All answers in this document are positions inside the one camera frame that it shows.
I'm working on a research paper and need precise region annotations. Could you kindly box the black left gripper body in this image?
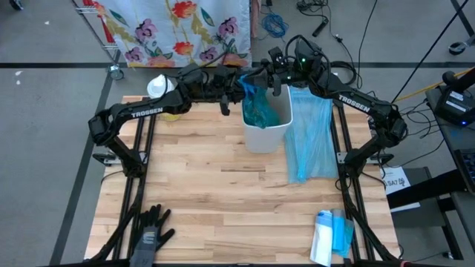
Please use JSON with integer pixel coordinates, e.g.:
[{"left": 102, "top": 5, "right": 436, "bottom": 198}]
[{"left": 202, "top": 76, "right": 244, "bottom": 105}]

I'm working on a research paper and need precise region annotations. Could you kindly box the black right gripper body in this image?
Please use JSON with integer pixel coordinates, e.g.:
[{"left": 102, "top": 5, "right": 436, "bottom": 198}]
[{"left": 282, "top": 36, "right": 328, "bottom": 89}]

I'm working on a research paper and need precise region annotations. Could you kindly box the light blue trash bag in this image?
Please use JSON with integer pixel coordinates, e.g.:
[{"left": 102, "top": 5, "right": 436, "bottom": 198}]
[{"left": 284, "top": 85, "right": 339, "bottom": 185}]

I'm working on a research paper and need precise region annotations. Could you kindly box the white plastic trash bin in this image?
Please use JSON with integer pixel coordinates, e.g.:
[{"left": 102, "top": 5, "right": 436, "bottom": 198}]
[{"left": 241, "top": 84, "right": 294, "bottom": 155}]

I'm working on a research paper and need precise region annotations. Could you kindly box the white blue bag package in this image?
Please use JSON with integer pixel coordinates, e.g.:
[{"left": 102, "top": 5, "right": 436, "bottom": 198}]
[{"left": 309, "top": 209, "right": 334, "bottom": 267}]

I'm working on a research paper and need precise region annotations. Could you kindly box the pink cloth strip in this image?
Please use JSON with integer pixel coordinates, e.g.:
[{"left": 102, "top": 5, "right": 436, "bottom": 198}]
[{"left": 250, "top": 0, "right": 263, "bottom": 39}]

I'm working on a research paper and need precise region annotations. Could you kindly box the Lysol wipes canister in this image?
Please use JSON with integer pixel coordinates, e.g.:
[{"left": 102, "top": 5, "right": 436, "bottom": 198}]
[{"left": 146, "top": 73, "right": 184, "bottom": 122}]

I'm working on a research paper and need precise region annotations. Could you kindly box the floral print cloth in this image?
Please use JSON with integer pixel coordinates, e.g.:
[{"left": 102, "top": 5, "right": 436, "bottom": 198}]
[{"left": 92, "top": 0, "right": 253, "bottom": 69}]

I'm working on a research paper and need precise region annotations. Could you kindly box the black slanted pole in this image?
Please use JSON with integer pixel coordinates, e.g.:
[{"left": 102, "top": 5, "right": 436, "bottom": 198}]
[{"left": 392, "top": 0, "right": 471, "bottom": 102}]

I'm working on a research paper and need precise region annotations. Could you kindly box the black grey work glove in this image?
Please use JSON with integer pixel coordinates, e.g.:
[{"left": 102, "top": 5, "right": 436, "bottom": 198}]
[{"left": 128, "top": 203, "right": 176, "bottom": 267}]

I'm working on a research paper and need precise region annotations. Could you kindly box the white paper label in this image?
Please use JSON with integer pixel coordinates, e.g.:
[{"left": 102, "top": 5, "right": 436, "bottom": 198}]
[{"left": 379, "top": 165, "right": 421, "bottom": 213}]

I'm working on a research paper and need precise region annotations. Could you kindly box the black desk device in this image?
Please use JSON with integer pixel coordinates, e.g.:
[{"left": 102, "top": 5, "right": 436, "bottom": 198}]
[{"left": 433, "top": 68, "right": 475, "bottom": 128}]

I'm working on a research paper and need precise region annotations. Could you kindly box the grey side desk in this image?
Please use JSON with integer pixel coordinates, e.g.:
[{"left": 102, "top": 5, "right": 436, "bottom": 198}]
[{"left": 425, "top": 87, "right": 475, "bottom": 267}]

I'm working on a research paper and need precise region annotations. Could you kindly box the black keyboard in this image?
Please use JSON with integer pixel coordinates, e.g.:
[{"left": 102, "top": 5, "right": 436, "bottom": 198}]
[{"left": 453, "top": 148, "right": 475, "bottom": 194}]

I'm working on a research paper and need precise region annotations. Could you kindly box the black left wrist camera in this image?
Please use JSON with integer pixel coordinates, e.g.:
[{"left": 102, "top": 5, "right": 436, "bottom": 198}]
[{"left": 213, "top": 65, "right": 233, "bottom": 81}]

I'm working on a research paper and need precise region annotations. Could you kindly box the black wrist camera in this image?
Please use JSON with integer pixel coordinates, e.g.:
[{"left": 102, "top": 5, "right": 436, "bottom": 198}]
[
  {"left": 267, "top": 46, "right": 286, "bottom": 68},
  {"left": 213, "top": 65, "right": 233, "bottom": 81}
]

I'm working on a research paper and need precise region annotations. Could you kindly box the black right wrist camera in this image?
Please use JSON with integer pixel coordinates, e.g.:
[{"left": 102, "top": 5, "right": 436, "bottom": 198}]
[{"left": 267, "top": 46, "right": 286, "bottom": 68}]

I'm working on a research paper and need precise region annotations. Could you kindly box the coiled black cable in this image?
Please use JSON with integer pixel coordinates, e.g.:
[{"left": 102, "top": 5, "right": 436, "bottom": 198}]
[{"left": 330, "top": 60, "right": 359, "bottom": 89}]

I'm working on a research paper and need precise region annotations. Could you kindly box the blue coiled cable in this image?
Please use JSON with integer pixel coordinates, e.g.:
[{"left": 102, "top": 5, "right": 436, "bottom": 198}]
[{"left": 261, "top": 4, "right": 294, "bottom": 63}]

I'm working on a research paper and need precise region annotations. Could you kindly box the black cable tangle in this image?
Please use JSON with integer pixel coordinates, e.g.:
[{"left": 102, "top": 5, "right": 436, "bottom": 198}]
[{"left": 295, "top": 0, "right": 330, "bottom": 12}]

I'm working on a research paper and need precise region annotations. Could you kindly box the black aluminium table frame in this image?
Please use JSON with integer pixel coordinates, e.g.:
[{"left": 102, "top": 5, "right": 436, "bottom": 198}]
[{"left": 87, "top": 95, "right": 402, "bottom": 267}]

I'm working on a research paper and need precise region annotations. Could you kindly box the metal wire rack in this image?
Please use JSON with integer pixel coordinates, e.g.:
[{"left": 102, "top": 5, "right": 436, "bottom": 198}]
[{"left": 72, "top": 0, "right": 125, "bottom": 82}]

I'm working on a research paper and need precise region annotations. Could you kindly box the yellow cable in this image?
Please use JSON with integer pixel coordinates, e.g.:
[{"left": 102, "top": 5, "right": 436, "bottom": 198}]
[{"left": 391, "top": 66, "right": 475, "bottom": 103}]

